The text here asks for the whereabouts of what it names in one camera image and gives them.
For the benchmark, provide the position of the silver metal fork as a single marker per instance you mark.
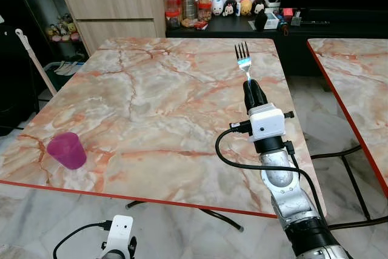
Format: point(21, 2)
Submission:
point(245, 60)

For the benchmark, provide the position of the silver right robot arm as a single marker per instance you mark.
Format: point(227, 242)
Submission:
point(285, 186)

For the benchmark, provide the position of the yellow round figurine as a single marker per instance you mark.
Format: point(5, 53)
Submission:
point(245, 6)

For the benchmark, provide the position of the black and white figurine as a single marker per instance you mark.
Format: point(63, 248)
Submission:
point(230, 8)

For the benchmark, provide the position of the black round-eared figurine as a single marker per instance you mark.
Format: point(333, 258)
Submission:
point(259, 5)

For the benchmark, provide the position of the white round figurine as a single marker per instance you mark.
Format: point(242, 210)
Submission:
point(217, 7)

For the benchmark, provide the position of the small red-lid jar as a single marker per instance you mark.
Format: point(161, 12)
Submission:
point(205, 11)

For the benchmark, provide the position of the large clear red-lid jar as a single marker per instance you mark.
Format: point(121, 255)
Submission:
point(189, 4)

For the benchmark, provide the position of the curved black metal table leg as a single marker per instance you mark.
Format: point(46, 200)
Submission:
point(212, 213)

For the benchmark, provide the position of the slim clear red-lid jar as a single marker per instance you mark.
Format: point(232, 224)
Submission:
point(172, 4)

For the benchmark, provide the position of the angled black metal table leg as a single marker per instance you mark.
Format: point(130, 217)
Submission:
point(354, 186)

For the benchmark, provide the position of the light wooden drawer cabinet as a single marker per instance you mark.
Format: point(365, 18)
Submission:
point(115, 16)

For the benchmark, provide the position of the pink plastic cup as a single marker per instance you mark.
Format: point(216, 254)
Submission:
point(66, 151)

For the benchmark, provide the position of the wooden stick with white end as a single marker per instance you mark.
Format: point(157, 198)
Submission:
point(37, 65)

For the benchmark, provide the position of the glass display cabinet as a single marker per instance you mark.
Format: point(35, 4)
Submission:
point(42, 4)

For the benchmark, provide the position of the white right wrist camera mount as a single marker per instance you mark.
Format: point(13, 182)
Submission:
point(267, 124)

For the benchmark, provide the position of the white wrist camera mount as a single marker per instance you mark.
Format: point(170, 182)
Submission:
point(267, 124)
point(119, 235)

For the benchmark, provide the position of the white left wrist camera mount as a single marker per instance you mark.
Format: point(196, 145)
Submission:
point(119, 235)

